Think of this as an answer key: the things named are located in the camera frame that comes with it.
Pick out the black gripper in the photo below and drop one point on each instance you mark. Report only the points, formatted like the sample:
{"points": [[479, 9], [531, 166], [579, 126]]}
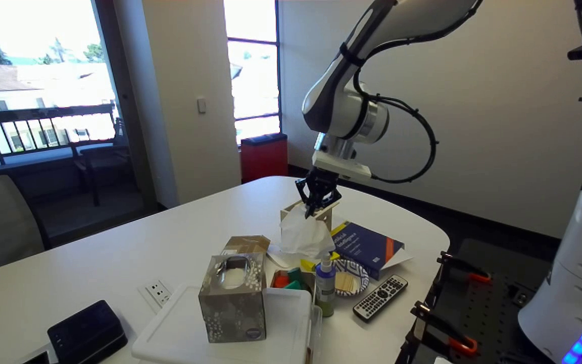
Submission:
{"points": [[317, 190]]}

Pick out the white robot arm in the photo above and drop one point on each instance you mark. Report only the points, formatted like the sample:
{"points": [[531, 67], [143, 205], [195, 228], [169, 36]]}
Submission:
{"points": [[474, 103]]}

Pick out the black remote control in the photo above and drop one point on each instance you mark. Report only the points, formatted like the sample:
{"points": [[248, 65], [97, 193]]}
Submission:
{"points": [[380, 298]]}

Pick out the grey tissue box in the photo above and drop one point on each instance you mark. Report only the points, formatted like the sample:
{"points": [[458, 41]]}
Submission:
{"points": [[233, 292]]}

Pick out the wooden shape sorter cube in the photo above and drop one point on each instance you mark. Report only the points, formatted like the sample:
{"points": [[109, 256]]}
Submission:
{"points": [[294, 219]]}

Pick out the red cabinet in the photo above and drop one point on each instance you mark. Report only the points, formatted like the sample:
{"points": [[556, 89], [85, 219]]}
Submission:
{"points": [[264, 155]]}

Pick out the small sanitizer bottle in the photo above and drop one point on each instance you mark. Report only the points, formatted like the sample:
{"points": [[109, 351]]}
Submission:
{"points": [[324, 281]]}

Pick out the container with green blocks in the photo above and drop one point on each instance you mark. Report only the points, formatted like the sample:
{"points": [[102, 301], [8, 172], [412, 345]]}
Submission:
{"points": [[294, 279]]}

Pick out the blue book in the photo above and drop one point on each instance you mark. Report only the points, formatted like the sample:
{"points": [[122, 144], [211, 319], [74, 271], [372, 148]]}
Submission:
{"points": [[374, 251]]}

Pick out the black orange clamp near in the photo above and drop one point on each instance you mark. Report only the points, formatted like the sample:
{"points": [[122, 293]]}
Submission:
{"points": [[441, 333]]}

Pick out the black orange clamp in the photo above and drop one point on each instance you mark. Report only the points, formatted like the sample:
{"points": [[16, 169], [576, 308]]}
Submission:
{"points": [[441, 333], [452, 263]]}

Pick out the black orange clamp far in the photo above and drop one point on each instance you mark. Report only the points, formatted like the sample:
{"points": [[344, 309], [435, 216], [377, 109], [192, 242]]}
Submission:
{"points": [[452, 263]]}

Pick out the table power outlet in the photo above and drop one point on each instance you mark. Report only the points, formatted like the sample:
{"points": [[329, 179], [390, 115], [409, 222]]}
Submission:
{"points": [[158, 293]]}

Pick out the balcony chair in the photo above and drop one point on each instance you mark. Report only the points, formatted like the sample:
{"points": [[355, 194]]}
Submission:
{"points": [[94, 155]]}

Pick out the black mounting board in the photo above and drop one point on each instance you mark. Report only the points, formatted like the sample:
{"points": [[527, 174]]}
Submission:
{"points": [[483, 312]]}

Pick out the black tablet device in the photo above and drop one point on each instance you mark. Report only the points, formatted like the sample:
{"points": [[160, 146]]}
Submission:
{"points": [[87, 336]]}

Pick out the wall light switch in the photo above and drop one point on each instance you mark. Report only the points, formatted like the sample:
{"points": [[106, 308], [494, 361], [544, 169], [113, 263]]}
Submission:
{"points": [[201, 106]]}

